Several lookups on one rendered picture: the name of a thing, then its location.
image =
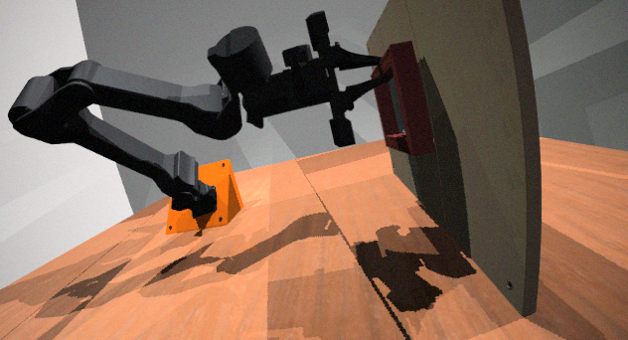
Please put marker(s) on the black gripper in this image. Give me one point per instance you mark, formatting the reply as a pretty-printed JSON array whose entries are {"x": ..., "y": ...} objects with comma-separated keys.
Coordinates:
[{"x": 336, "y": 57}]

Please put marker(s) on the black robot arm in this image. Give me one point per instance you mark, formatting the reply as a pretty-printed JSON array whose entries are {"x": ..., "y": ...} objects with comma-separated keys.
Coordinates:
[{"x": 54, "y": 109}]

